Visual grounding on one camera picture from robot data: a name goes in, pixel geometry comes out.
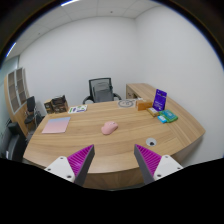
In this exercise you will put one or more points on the black chair near left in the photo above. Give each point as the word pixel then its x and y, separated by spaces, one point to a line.
pixel 14 143

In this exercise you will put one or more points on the white leaflet with pictures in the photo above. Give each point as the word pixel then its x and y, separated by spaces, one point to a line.
pixel 77 109

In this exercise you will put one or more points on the wooden bookshelf cabinet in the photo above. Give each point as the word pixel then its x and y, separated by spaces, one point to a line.
pixel 16 95

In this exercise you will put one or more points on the black chair at left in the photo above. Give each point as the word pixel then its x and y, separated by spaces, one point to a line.
pixel 32 113

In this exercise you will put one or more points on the pink computer mouse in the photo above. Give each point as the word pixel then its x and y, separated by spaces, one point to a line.
pixel 109 127

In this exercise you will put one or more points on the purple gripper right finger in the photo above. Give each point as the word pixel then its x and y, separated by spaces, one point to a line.
pixel 153 166

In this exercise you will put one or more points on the yellow small box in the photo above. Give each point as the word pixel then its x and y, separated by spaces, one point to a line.
pixel 153 112

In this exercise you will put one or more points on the small blue box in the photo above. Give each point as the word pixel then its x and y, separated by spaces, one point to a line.
pixel 162 119

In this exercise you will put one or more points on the purple standing card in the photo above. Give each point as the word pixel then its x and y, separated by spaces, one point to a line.
pixel 159 100

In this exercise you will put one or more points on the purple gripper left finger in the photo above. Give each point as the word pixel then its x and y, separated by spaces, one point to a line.
pixel 73 168

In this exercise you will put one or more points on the green packet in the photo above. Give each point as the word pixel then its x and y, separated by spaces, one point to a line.
pixel 168 115

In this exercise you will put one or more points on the dark cardboard box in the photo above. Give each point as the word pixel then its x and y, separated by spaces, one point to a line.
pixel 56 105

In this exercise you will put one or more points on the black mesh office chair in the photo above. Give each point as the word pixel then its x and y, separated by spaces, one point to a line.
pixel 101 90

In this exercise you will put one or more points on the pink mouse pad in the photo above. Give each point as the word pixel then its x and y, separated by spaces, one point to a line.
pixel 58 125

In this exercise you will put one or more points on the wooden side cabinet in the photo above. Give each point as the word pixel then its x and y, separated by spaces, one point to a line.
pixel 140 90

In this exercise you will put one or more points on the orange box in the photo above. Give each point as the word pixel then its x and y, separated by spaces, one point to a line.
pixel 143 105

